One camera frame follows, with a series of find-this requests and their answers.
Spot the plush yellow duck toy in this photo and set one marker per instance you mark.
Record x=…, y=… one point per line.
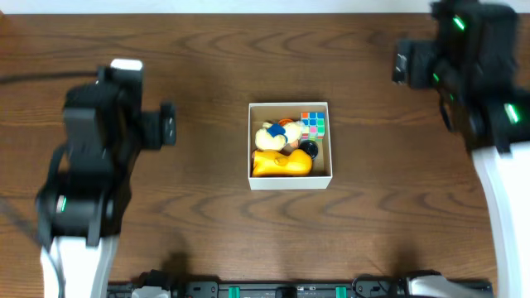
x=276, y=136

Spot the white cardboard box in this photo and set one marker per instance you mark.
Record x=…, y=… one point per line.
x=321, y=172

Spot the colourful puzzle cube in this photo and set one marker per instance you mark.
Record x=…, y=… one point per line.
x=314, y=126

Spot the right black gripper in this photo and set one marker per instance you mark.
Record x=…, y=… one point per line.
x=427, y=56

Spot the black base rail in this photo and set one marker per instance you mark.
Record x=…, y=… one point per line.
x=418, y=284

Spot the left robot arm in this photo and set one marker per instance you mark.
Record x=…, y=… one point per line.
x=80, y=207

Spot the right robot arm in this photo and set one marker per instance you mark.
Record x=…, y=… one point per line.
x=471, y=65

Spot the black round spinner toy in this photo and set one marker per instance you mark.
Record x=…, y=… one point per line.
x=310, y=147

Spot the orange round spinner toy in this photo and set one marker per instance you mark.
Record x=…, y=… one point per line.
x=285, y=121

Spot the orange rubber penguin toy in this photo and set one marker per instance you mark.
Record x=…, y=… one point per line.
x=272, y=163

